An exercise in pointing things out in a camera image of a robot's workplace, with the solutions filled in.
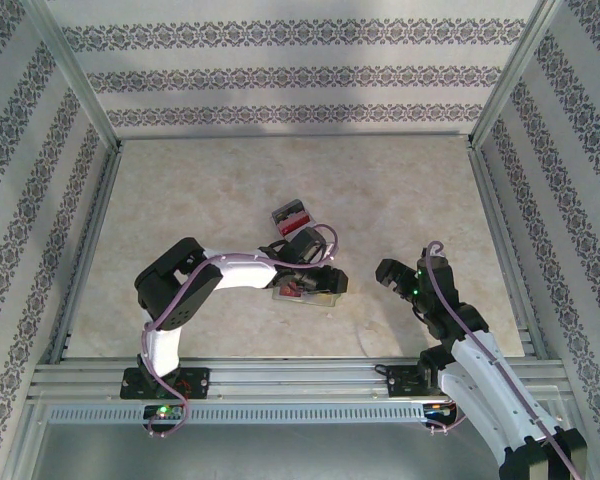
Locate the clear plastic box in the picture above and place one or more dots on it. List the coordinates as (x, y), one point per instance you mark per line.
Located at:
(325, 300)

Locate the red plastic card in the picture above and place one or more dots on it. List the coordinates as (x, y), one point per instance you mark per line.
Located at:
(290, 291)
(292, 225)

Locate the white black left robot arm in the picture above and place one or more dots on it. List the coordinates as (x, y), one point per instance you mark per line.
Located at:
(240, 275)

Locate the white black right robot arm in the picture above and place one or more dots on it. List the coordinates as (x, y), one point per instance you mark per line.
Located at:
(485, 380)

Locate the dark striped card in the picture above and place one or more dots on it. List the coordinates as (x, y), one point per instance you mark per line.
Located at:
(286, 215)

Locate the clear acrylic card box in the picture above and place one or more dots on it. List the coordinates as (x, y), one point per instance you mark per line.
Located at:
(285, 206)

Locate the small controller board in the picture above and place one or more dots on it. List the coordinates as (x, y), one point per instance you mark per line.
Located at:
(172, 412)
(432, 410)

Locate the grey sheet metal tray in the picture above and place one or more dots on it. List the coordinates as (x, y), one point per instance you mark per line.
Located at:
(300, 455)

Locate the aluminium frame side rail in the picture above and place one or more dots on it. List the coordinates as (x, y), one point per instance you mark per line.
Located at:
(498, 225)
(96, 225)

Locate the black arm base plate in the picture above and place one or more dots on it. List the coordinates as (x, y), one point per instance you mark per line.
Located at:
(200, 382)
(400, 380)

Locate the wide aluminium frame rail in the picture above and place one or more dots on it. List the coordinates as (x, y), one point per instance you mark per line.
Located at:
(305, 380)

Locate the thin aluminium frame rail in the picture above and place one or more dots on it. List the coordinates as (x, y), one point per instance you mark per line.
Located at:
(295, 135)

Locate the aluminium frame post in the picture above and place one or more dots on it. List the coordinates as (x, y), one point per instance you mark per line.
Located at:
(515, 75)
(75, 75)

